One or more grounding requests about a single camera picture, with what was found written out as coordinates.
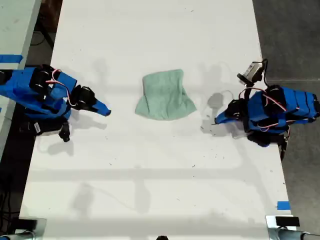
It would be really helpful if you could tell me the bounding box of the black floor cable bundle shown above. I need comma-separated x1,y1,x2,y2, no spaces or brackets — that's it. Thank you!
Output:
0,191,21,227

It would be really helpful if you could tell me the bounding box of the grey black camera box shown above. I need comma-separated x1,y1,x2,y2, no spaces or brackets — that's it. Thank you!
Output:
236,60,265,101

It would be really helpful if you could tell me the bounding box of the black white camera box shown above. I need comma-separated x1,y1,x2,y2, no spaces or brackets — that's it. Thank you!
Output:
19,119,73,143

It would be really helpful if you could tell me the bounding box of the long blue tape strip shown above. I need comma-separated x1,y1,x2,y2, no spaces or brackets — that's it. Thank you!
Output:
0,54,24,64

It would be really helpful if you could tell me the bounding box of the white side table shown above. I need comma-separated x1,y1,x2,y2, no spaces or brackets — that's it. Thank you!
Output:
0,0,43,161

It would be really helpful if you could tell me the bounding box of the short blue tape piece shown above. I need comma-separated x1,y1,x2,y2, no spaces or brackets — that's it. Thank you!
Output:
276,200,291,211

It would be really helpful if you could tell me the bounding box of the pale green t-shirt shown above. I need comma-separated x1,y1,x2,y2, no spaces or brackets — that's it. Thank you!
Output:
134,68,198,122

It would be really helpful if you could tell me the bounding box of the thin black looped cable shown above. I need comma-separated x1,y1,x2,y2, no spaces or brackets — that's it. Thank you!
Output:
30,29,52,47

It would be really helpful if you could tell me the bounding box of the silver metal bracket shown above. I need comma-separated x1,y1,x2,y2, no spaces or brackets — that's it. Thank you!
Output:
265,214,320,240
0,217,48,240

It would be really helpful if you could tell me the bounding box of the black camera cable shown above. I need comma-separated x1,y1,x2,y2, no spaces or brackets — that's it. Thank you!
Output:
260,58,269,88

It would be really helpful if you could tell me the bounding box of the small black box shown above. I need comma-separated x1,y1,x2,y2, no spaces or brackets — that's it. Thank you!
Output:
274,216,300,227
17,219,38,230

